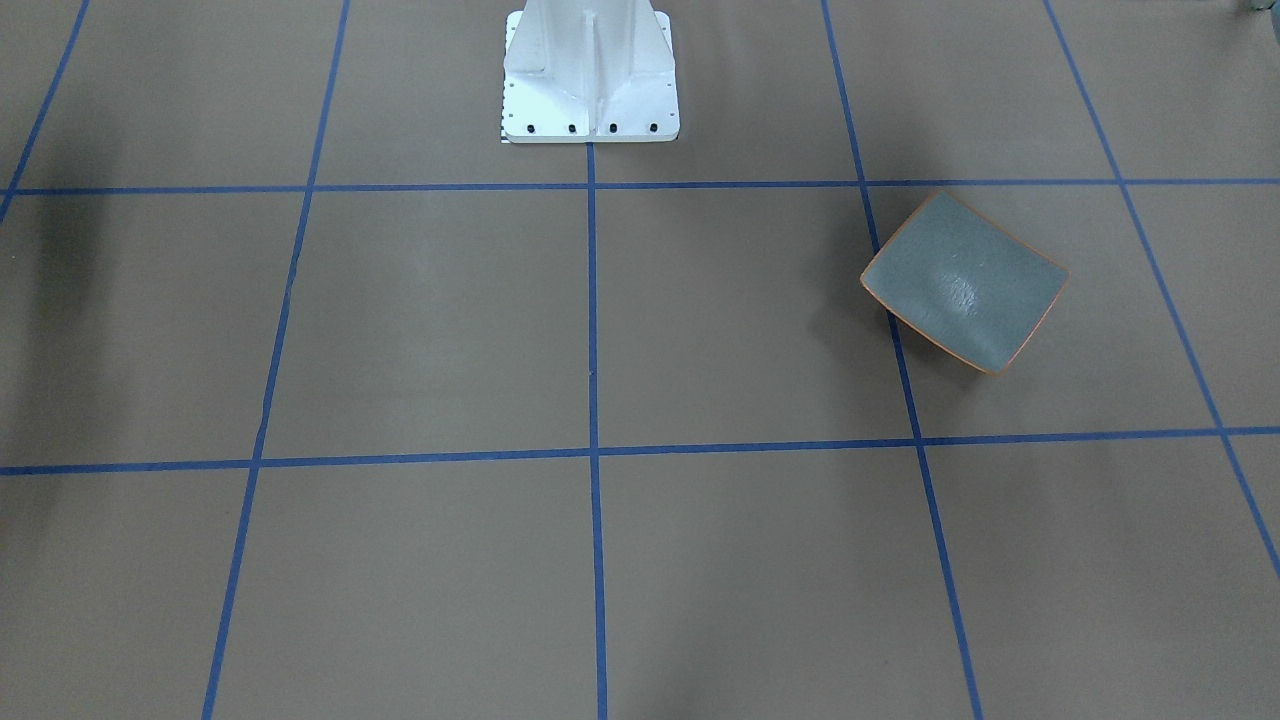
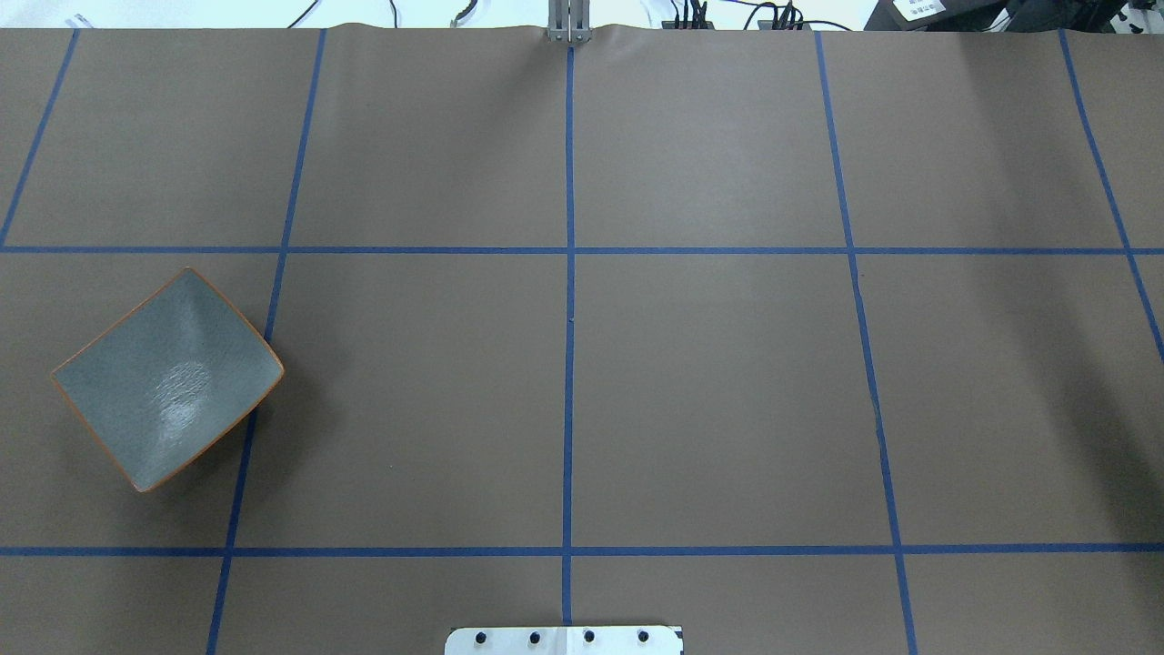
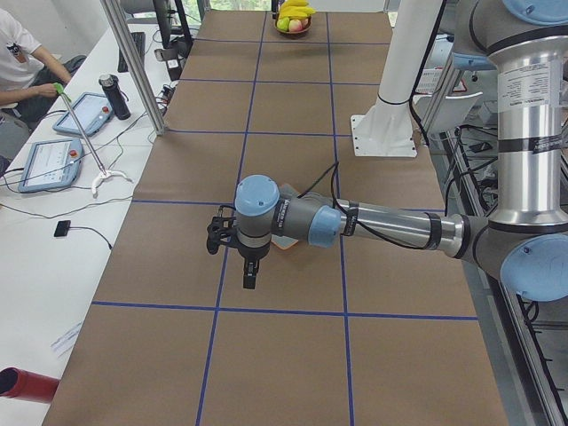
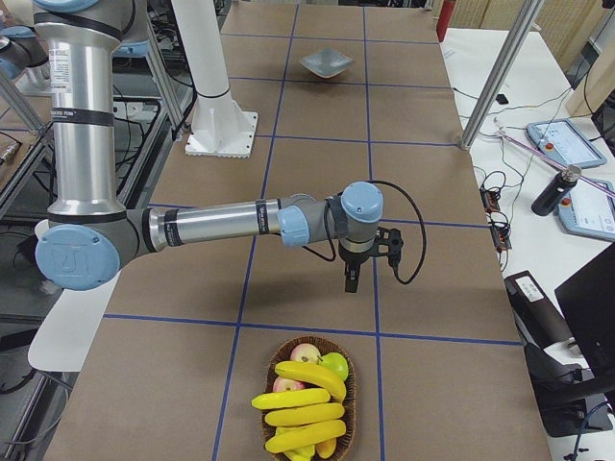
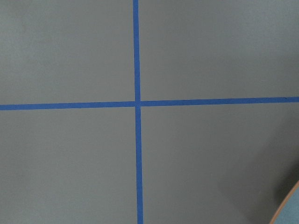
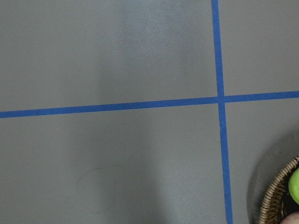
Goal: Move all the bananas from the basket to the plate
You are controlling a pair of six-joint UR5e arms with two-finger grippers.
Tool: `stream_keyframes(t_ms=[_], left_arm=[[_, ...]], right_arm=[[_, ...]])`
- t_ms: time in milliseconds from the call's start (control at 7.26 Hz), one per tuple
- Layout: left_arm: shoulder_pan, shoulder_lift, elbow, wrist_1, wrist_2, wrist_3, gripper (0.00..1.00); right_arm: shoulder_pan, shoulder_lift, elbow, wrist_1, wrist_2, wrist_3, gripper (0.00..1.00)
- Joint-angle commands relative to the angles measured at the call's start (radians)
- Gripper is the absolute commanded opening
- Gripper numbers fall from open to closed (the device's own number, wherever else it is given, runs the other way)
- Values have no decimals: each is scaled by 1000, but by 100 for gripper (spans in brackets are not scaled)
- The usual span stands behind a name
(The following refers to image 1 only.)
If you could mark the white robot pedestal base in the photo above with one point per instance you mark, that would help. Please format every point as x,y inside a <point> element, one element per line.
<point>589,72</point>

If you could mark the grey square plate orange rim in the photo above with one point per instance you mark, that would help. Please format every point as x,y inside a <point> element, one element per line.
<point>964,283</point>

